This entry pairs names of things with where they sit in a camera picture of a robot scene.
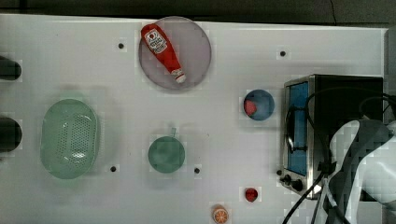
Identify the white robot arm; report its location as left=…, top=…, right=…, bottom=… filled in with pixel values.
left=315, top=119, right=395, bottom=224

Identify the toaster oven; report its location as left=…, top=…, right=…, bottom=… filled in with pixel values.
left=278, top=75, right=383, bottom=195

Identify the small red toy in cup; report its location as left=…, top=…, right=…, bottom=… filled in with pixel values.
left=244, top=100, right=257, bottom=116

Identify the mint green cup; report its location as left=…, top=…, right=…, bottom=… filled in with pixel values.
left=148, top=128, right=186, bottom=174

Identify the blue cup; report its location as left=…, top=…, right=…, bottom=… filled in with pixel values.
left=243, top=90, right=275, bottom=121

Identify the grey round plate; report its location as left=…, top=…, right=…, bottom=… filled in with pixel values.
left=138, top=17, right=212, bottom=91

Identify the red plush ketchup bottle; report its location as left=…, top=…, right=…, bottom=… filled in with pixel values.
left=141, top=23, right=187, bottom=84

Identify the red toy tomato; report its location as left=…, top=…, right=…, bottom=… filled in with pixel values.
left=245, top=188, right=259, bottom=203

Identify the orange slice toy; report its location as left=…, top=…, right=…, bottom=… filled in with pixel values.
left=212, top=206, right=229, bottom=224

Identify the mint green colander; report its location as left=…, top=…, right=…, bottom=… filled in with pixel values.
left=40, top=99, right=98, bottom=179

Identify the black frying pan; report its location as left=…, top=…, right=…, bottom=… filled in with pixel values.
left=0, top=118, right=22, bottom=152

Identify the black round pot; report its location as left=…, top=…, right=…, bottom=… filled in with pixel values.
left=0, top=56, right=22, bottom=80

